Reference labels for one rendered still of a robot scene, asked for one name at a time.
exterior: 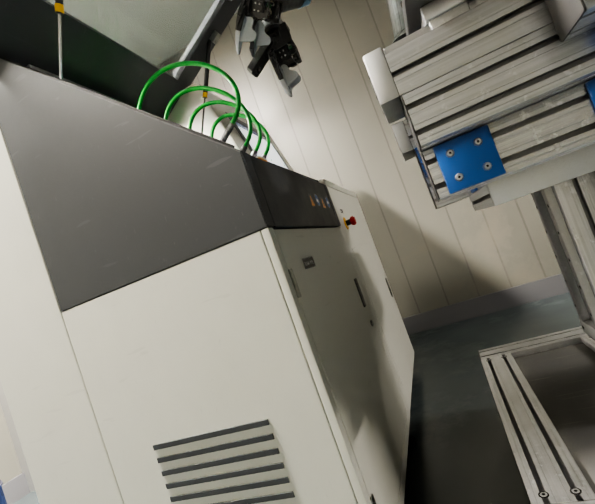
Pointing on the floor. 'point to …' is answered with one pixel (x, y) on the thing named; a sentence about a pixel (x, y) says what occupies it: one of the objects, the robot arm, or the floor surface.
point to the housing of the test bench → (25, 314)
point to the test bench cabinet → (217, 386)
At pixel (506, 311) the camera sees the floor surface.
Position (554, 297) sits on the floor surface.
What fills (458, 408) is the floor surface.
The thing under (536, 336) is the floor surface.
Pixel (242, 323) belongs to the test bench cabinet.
